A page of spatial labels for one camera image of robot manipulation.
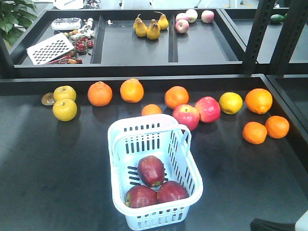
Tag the white plastic device box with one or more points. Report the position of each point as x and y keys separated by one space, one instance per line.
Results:
x=66 y=23

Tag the bright red apple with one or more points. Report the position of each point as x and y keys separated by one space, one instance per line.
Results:
x=187 y=115
x=208 y=108

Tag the green potted plant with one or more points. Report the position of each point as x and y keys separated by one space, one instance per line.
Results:
x=14 y=13

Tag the yellow round pear front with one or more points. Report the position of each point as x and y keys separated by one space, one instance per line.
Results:
x=64 y=109

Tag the pink apple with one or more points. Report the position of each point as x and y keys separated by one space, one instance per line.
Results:
x=182 y=26

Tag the small orange tangerine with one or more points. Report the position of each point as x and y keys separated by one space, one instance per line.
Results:
x=277 y=127

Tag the bumpy orange tangerine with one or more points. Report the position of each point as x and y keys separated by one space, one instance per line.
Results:
x=100 y=94

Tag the green avocado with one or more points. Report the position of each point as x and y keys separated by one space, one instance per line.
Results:
x=276 y=18

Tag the yellow round pear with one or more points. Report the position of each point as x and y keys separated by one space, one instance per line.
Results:
x=64 y=109
x=230 y=103

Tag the orange behind red apples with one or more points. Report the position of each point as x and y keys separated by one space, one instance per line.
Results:
x=176 y=96

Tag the brown yellow pear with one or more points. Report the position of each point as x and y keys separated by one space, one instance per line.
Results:
x=153 y=31

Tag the dark red apple yellow top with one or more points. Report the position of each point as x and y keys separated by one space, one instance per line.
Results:
x=140 y=196

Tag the light blue plastic basket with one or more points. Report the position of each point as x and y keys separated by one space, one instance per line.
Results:
x=130 y=140

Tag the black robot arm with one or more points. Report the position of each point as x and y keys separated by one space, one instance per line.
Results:
x=262 y=225

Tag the large orange tangerine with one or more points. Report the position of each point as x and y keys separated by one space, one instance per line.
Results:
x=132 y=91

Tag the yellow pear fruit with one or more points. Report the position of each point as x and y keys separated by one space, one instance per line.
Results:
x=64 y=92

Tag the black wooden produce display stand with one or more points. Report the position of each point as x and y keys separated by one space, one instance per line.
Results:
x=101 y=130

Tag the small orange behind basket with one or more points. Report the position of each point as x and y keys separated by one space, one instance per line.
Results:
x=151 y=109

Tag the large orange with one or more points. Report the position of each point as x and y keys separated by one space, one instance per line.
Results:
x=259 y=100

